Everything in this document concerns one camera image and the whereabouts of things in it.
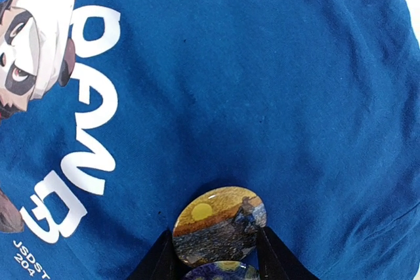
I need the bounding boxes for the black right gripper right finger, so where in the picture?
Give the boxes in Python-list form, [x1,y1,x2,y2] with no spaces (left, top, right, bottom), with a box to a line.
[256,226,319,280]

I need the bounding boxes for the blue printed t-shirt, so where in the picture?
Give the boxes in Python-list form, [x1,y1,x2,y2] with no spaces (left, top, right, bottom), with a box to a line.
[1,0,419,279]

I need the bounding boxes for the starry night round brooch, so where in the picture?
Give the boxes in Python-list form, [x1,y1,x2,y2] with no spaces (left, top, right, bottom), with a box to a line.
[182,260,260,280]

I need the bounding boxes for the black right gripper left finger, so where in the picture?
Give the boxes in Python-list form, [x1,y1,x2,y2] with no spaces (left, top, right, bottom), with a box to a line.
[127,230,179,280]

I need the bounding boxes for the sunset painting round brooch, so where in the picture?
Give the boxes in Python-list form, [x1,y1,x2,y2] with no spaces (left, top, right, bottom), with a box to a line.
[173,186,267,268]

